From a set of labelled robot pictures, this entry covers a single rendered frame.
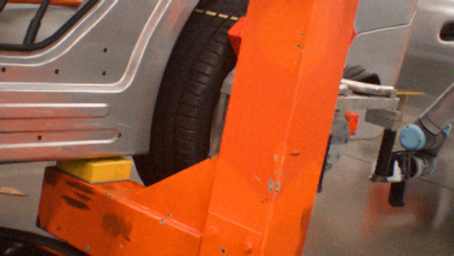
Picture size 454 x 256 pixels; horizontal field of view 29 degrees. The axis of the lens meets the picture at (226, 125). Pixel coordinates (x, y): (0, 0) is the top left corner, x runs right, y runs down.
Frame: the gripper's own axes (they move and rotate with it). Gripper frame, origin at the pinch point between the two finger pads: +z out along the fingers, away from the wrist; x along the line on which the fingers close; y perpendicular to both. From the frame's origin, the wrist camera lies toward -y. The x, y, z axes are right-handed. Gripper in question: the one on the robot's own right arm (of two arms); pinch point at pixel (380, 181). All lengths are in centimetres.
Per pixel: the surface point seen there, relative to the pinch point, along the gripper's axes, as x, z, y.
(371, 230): -98, -213, -53
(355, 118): -15.3, -17.6, 16.7
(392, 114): 5.4, 2.9, 18.6
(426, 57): -68, -223, 40
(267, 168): 9, 77, 11
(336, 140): -4.6, 17.2, 12.4
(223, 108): -24, 42, 22
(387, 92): 4.4, 3.5, 24.6
